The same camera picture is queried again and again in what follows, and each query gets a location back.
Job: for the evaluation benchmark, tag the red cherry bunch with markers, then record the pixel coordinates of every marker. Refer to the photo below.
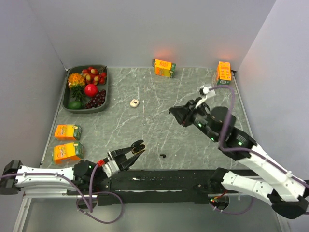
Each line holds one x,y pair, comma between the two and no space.
95,76

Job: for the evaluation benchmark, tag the beige earbud charging case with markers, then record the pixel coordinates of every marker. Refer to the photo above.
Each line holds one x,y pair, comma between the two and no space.
134,103

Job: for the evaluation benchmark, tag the red apple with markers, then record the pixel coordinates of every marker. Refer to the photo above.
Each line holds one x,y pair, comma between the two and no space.
90,90

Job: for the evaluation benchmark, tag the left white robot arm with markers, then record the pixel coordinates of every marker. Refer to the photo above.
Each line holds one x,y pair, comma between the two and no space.
83,176

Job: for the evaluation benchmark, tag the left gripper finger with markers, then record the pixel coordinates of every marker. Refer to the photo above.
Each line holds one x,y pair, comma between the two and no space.
130,161
119,152

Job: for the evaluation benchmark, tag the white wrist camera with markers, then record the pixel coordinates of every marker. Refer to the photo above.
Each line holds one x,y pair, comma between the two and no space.
109,166
206,93

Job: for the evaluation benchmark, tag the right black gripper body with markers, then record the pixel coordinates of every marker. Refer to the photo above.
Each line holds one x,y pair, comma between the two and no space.
195,116

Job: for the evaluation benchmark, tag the dark grey fruit tray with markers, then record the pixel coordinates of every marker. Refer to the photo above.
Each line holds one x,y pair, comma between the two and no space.
67,98

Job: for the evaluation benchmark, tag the orange juice box left lower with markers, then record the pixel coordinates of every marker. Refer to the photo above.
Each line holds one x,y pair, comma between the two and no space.
68,152

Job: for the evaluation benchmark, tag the orange juice box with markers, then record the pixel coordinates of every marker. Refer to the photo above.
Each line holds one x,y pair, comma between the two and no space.
163,68
68,132
224,75
68,152

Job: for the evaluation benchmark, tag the dark purple grape bunch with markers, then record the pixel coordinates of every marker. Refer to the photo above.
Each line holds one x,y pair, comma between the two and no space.
97,101

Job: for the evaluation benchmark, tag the orange juice box back centre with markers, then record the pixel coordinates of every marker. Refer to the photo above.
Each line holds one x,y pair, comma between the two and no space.
163,68

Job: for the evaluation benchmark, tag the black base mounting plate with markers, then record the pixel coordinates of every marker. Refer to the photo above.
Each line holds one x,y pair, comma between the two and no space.
155,186

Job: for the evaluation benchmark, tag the green avocado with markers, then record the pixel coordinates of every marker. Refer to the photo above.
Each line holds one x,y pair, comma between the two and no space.
75,105

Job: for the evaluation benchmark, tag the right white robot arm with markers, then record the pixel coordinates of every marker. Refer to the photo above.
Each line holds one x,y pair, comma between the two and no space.
278,187

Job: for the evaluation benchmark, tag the orange juice box left upper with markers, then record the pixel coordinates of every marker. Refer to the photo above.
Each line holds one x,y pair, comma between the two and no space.
68,132

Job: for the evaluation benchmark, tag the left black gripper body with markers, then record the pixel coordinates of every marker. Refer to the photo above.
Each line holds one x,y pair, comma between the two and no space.
119,159

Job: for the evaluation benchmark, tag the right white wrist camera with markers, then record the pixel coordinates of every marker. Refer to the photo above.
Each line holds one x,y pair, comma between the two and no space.
206,93

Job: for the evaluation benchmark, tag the orange yellow flower pineapple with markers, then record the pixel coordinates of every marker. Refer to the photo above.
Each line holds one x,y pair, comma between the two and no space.
76,84

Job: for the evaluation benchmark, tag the black earbud charging case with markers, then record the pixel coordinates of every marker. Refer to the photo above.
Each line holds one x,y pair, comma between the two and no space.
138,147

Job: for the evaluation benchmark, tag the orange juice box back right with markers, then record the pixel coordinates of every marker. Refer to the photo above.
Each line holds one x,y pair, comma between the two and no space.
224,75

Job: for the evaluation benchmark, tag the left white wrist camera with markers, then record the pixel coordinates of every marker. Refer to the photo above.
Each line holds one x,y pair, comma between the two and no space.
109,166

